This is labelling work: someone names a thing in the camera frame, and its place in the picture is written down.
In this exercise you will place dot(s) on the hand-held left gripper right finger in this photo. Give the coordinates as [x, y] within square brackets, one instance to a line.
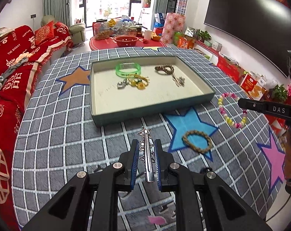
[158, 163]

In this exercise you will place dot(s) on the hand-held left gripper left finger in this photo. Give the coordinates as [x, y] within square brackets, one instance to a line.
[134, 163]

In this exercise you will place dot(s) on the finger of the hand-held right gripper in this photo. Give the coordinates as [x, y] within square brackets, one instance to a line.
[268, 108]

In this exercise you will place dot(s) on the silver star hair clip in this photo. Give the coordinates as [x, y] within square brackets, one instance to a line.
[149, 154]

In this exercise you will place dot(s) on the shallow teal cardboard box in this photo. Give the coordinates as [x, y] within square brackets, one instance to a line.
[140, 96]

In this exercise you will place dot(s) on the small silver brooch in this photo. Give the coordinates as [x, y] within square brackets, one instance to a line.
[122, 84]

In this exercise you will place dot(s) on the small silver hair clip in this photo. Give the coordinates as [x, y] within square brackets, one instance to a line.
[182, 81]

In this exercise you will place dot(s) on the potted plant with pink flowers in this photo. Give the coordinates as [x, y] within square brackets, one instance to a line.
[280, 92]

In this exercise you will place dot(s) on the orange snack box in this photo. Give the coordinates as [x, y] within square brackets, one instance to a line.
[252, 86]

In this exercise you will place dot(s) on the small pink hair clip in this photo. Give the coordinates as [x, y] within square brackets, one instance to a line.
[157, 220]

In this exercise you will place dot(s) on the red low television bench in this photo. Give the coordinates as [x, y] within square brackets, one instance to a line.
[228, 67]

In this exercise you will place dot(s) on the large black television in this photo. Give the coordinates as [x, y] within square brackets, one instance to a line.
[246, 21]

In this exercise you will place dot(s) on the green potted plant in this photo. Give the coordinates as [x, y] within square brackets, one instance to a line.
[203, 35]

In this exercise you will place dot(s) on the red bowl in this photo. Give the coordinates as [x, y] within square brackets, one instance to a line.
[126, 42]

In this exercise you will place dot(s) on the round red table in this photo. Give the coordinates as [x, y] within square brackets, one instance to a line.
[104, 44]

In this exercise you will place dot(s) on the red patterned gift box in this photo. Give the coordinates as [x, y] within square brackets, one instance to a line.
[173, 27]

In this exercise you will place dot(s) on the white cup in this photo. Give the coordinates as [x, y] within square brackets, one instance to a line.
[148, 35]

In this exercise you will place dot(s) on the clear plastic snack jar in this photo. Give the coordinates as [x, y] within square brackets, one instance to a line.
[101, 31]

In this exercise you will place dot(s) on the blue white paper bag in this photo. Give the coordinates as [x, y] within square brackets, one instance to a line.
[159, 21]

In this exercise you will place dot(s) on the beige armchair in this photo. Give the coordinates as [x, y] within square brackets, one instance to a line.
[77, 32]

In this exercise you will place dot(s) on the red printed sofa cover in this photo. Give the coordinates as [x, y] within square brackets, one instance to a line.
[8, 81]

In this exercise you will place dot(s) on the grey twisted cloth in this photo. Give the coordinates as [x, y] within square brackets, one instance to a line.
[13, 67]

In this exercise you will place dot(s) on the red patterned square cushion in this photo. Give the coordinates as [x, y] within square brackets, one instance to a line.
[44, 33]

